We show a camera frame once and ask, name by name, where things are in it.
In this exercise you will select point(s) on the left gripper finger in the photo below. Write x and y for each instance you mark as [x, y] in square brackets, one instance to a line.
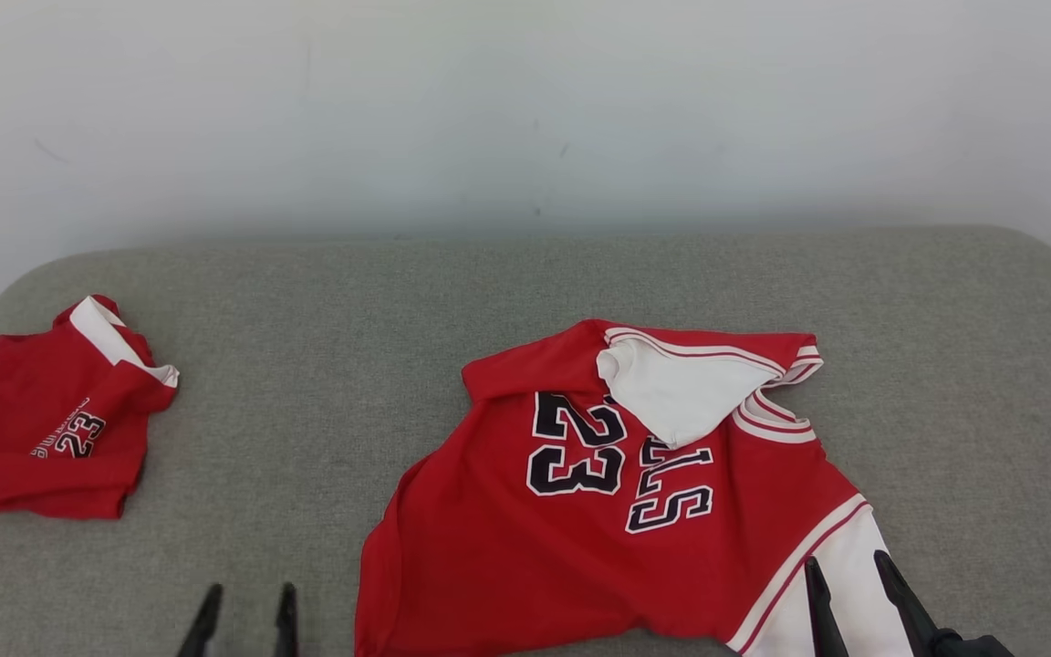
[286, 630]
[202, 630]

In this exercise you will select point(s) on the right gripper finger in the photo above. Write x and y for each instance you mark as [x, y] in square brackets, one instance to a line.
[822, 620]
[910, 616]

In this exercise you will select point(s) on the red basketball jersey number 23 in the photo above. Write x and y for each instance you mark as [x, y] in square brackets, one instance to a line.
[525, 566]

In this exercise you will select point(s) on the red basketball shorts white stripe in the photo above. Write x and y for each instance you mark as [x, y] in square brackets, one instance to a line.
[24, 420]

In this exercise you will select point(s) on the grey fabric sofa cushion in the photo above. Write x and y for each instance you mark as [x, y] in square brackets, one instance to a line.
[306, 365]

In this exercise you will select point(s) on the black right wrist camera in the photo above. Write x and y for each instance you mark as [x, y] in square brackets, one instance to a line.
[972, 646]

